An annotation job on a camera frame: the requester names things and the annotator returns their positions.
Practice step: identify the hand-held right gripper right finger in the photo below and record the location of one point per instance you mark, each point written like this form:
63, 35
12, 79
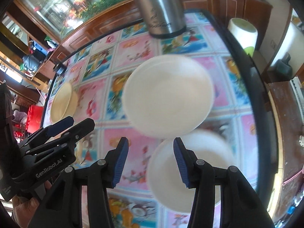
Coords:
181, 163

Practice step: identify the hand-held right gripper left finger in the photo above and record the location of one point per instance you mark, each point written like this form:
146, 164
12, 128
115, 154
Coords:
121, 161

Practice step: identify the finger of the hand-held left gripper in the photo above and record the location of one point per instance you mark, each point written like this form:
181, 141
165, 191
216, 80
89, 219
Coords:
59, 125
86, 124

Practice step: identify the cream bowl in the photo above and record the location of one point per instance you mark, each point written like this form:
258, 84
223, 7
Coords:
63, 104

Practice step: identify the white bowl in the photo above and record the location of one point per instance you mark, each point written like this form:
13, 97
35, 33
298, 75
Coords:
166, 182
168, 95

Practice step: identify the person's left hand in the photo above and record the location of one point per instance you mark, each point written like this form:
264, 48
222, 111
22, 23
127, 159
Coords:
25, 210

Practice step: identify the red paper bag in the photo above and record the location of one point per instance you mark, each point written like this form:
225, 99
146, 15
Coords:
34, 118

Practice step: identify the grey kettle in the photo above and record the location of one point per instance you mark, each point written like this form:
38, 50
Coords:
29, 63

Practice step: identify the blue thermos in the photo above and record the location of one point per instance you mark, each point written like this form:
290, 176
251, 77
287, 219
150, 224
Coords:
39, 48

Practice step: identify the flower painted glass panel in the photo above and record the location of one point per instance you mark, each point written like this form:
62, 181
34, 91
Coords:
71, 2

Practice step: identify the stainless steel thermos jug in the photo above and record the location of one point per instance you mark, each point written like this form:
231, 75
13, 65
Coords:
161, 11

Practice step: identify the dark green bag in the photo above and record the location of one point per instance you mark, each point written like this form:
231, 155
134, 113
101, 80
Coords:
282, 68

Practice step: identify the white plastic stool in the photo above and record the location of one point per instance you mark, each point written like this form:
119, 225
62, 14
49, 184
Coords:
243, 33

